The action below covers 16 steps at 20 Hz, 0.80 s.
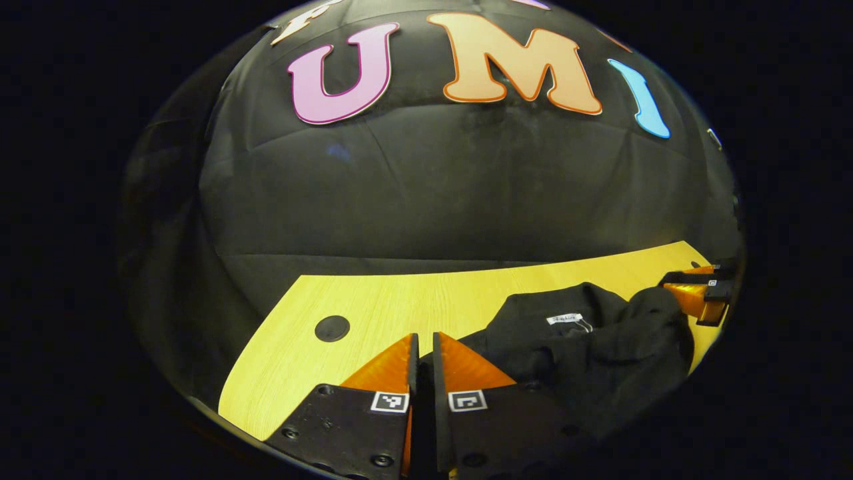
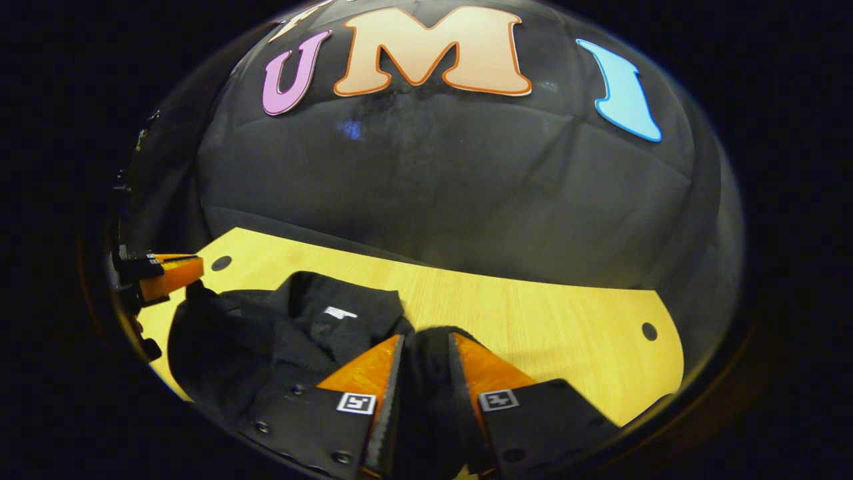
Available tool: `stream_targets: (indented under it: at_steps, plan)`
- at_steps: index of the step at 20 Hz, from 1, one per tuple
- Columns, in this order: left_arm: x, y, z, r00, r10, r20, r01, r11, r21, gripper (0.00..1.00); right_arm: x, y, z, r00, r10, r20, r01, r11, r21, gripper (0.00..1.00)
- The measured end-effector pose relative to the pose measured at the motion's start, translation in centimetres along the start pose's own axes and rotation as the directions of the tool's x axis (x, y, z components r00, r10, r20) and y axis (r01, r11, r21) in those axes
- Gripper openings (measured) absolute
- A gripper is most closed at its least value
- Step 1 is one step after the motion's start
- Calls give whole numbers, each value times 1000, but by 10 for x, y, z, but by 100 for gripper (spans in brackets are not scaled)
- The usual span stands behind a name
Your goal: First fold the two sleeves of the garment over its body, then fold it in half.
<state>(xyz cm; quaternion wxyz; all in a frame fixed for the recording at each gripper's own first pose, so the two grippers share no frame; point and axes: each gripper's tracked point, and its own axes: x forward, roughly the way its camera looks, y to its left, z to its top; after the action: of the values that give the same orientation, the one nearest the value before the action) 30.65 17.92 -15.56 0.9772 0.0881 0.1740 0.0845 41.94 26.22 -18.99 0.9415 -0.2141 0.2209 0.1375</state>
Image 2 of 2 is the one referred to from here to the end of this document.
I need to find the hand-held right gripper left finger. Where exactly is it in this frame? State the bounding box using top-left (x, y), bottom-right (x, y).
top-left (237, 333), bottom-right (406, 480)

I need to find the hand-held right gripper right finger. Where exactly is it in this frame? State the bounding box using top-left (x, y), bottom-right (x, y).
top-left (448, 331), bottom-right (622, 478)

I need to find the black buttoned shirt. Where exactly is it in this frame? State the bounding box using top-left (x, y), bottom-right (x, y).
top-left (167, 270), bottom-right (482, 480)

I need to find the black backdrop cloth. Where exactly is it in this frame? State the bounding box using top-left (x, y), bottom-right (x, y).
top-left (117, 0), bottom-right (744, 297)

